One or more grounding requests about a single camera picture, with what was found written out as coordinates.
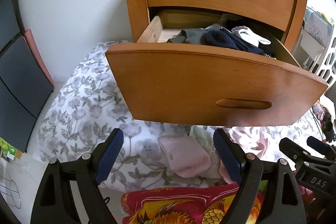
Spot white shelf rack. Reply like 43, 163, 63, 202
291, 6, 334, 73

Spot pink socks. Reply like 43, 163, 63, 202
158, 136, 211, 178

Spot navy folded clothing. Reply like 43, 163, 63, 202
204, 28, 265, 55

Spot black clothing in drawer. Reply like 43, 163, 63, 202
258, 29, 286, 61

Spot colourful items on bed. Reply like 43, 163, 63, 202
313, 101, 335, 143

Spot dark blue cabinet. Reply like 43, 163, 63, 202
1, 0, 54, 152

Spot pink garment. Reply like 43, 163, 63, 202
219, 126, 268, 185

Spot red floral blanket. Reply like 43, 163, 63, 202
120, 182, 266, 224

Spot white lattice basket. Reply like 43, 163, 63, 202
313, 35, 335, 88

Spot floral grey white bedding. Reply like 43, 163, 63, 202
37, 40, 324, 192

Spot grey folded clothing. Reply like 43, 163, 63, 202
167, 23, 222, 45

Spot pink board beside cabinet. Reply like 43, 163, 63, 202
24, 29, 55, 86

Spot white sock pair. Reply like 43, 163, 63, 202
231, 26, 271, 47

